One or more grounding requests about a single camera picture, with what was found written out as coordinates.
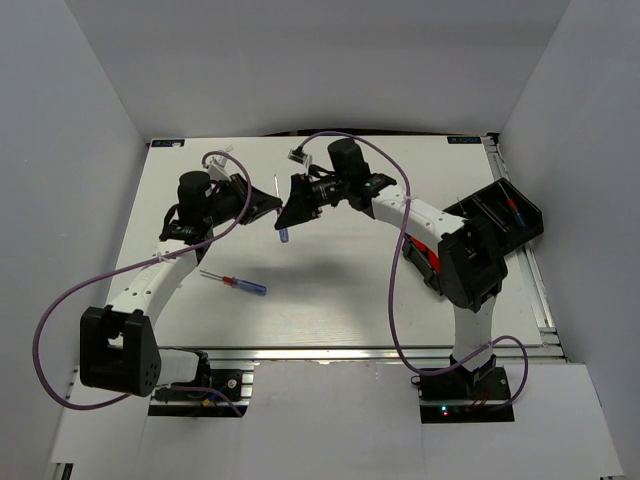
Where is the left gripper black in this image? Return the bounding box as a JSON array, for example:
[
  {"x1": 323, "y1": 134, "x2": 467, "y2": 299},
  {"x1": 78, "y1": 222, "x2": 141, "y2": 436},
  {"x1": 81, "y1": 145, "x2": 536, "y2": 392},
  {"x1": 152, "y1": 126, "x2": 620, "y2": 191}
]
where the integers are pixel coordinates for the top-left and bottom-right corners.
[{"x1": 203, "y1": 173, "x2": 282, "y2": 228}]

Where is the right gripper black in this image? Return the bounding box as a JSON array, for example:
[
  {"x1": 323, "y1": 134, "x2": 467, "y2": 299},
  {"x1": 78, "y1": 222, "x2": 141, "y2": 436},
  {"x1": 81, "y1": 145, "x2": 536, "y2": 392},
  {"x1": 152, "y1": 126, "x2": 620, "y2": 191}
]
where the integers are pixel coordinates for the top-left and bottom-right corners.
[{"x1": 274, "y1": 173, "x2": 350, "y2": 231}]

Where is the blue handle screwdriver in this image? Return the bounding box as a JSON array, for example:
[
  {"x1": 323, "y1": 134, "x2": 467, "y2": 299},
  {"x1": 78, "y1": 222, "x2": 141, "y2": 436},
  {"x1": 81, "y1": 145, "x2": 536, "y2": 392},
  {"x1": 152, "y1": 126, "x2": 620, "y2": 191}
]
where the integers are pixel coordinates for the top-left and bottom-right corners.
[
  {"x1": 500, "y1": 185, "x2": 528, "y2": 232},
  {"x1": 200, "y1": 270, "x2": 267, "y2": 296},
  {"x1": 274, "y1": 175, "x2": 290, "y2": 244}
]

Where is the green black precision screwdriver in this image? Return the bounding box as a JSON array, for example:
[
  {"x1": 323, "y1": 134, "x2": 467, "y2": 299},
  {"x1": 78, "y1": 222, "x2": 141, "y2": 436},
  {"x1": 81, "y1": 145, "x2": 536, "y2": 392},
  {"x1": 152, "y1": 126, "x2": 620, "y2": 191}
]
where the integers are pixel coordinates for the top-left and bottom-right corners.
[{"x1": 456, "y1": 197, "x2": 468, "y2": 218}]

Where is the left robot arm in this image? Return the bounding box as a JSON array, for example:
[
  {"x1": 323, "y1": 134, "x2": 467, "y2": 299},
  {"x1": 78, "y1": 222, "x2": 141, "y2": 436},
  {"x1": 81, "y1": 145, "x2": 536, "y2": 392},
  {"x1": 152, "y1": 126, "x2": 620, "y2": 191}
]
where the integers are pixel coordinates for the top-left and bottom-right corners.
[{"x1": 80, "y1": 171, "x2": 251, "y2": 399}]

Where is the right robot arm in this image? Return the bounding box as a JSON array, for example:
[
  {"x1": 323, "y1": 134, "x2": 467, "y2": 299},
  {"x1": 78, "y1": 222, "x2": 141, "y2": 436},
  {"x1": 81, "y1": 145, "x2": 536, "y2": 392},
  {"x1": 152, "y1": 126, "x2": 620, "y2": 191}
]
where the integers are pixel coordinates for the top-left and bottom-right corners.
[{"x1": 275, "y1": 136, "x2": 507, "y2": 399}]

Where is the blue label sticker left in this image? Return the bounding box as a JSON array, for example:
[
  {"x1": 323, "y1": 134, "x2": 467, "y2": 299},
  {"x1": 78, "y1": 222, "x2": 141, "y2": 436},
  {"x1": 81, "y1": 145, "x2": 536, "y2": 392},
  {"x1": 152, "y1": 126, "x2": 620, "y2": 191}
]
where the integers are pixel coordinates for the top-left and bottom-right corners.
[{"x1": 150, "y1": 139, "x2": 185, "y2": 148}]

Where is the blue label sticker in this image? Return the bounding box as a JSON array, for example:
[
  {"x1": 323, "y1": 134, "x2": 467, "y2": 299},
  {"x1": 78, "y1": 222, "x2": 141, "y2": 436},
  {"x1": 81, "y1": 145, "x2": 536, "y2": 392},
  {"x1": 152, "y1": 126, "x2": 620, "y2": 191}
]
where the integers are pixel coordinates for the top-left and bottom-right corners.
[
  {"x1": 447, "y1": 136, "x2": 482, "y2": 145},
  {"x1": 150, "y1": 139, "x2": 185, "y2": 148}
]

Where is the blue label sticker right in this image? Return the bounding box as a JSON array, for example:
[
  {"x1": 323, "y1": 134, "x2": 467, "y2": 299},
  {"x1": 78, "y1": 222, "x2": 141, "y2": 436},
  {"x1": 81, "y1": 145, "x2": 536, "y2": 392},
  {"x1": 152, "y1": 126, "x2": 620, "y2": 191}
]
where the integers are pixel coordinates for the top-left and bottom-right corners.
[{"x1": 447, "y1": 136, "x2": 482, "y2": 145}]

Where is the black divided container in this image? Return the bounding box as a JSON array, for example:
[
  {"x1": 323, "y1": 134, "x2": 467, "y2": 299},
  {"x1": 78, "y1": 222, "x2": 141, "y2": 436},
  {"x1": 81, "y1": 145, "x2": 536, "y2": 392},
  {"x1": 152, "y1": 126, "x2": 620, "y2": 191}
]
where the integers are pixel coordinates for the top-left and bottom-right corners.
[{"x1": 399, "y1": 178, "x2": 545, "y2": 300}]

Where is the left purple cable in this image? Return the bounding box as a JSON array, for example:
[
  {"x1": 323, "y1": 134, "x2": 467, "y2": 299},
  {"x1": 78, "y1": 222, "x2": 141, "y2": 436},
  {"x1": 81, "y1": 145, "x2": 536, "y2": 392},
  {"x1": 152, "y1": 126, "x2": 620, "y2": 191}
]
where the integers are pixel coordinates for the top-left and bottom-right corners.
[{"x1": 32, "y1": 150, "x2": 251, "y2": 412}]

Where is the purple cable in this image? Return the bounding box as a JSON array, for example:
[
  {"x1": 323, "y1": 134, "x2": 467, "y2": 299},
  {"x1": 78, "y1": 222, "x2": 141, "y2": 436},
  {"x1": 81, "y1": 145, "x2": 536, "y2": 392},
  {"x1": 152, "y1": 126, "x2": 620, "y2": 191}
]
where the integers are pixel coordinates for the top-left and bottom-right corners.
[
  {"x1": 297, "y1": 130, "x2": 530, "y2": 411},
  {"x1": 32, "y1": 150, "x2": 251, "y2": 412}
]

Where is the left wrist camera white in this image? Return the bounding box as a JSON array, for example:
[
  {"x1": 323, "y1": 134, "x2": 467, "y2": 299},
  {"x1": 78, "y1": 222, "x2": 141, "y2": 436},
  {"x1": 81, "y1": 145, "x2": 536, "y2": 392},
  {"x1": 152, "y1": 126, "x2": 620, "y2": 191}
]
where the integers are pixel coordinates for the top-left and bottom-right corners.
[{"x1": 201, "y1": 151, "x2": 230, "y2": 182}]

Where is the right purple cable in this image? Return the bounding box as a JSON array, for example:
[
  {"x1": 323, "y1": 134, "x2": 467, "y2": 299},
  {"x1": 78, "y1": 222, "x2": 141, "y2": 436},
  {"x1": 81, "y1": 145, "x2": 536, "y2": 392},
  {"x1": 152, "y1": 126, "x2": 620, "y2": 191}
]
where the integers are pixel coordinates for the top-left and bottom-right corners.
[{"x1": 297, "y1": 130, "x2": 530, "y2": 411}]

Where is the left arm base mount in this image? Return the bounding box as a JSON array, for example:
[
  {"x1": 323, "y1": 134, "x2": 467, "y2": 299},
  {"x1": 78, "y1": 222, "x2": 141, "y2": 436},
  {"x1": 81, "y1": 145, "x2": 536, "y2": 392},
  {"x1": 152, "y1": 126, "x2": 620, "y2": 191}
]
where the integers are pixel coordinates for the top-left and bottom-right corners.
[{"x1": 148, "y1": 368, "x2": 253, "y2": 419}]

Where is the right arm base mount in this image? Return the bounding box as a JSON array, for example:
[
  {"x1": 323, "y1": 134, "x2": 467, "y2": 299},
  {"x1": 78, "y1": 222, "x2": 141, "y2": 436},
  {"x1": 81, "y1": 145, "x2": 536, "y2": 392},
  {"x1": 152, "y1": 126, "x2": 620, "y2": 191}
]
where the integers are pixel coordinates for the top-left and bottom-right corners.
[{"x1": 411, "y1": 367, "x2": 515, "y2": 425}]

